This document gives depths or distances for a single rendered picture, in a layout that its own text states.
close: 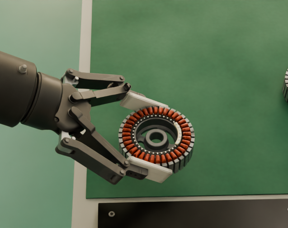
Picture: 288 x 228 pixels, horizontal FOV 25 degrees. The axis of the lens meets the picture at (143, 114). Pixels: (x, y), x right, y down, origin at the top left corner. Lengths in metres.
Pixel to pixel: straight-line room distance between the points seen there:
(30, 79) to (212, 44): 0.44
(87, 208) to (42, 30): 1.40
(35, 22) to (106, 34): 1.15
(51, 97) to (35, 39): 1.43
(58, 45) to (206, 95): 1.20
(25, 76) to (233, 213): 0.36
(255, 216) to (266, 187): 0.07
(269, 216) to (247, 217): 0.03
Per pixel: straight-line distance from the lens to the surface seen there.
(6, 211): 1.89
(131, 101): 0.99
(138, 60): 1.17
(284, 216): 0.98
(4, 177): 1.96
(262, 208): 0.98
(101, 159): 0.89
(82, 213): 0.99
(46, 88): 0.88
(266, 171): 1.04
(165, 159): 0.94
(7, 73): 0.86
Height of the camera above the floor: 1.60
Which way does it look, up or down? 51 degrees down
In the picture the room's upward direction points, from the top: straight up
